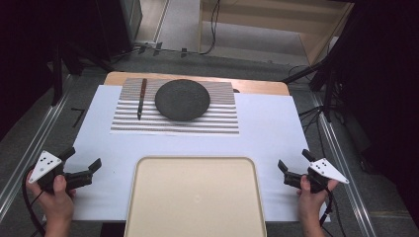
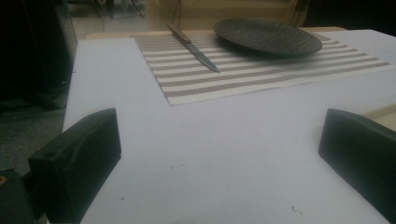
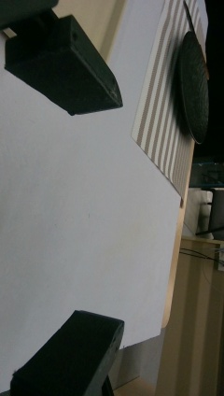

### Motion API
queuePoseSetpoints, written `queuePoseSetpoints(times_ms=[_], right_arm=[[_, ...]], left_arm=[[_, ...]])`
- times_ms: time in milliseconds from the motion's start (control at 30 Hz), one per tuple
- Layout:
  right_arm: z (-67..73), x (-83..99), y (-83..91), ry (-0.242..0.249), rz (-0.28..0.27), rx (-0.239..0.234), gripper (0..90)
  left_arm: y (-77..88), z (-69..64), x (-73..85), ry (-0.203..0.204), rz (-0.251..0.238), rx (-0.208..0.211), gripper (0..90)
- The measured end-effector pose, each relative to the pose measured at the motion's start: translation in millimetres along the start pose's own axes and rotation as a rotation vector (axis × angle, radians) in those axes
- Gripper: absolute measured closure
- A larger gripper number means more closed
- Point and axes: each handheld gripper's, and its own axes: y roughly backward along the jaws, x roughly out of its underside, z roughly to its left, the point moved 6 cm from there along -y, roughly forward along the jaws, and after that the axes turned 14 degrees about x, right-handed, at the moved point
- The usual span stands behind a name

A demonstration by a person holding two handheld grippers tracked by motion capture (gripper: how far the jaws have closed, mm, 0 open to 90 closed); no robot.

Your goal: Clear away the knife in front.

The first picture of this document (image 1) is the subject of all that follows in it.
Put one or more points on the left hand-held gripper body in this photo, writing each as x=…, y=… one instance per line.
x=43, y=167

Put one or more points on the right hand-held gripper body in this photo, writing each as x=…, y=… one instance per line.
x=324, y=171

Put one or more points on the person's right hand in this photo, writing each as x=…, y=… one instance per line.
x=311, y=204

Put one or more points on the person's left hand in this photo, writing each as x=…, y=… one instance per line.
x=56, y=204

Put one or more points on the white table cover sheet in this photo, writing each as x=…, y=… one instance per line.
x=273, y=131

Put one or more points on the black tripod stand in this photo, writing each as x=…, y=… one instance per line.
x=326, y=79

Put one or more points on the striped placemat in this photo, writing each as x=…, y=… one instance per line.
x=217, y=121

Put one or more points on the beige plastic tray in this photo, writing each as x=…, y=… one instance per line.
x=196, y=197

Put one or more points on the dark grey round plate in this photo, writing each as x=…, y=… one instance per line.
x=182, y=99

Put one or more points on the light wooden shelf unit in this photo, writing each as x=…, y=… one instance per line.
x=263, y=23

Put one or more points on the dark cabinet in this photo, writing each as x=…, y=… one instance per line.
x=120, y=23

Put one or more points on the metal floor rail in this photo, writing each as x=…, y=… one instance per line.
x=342, y=164
x=31, y=144

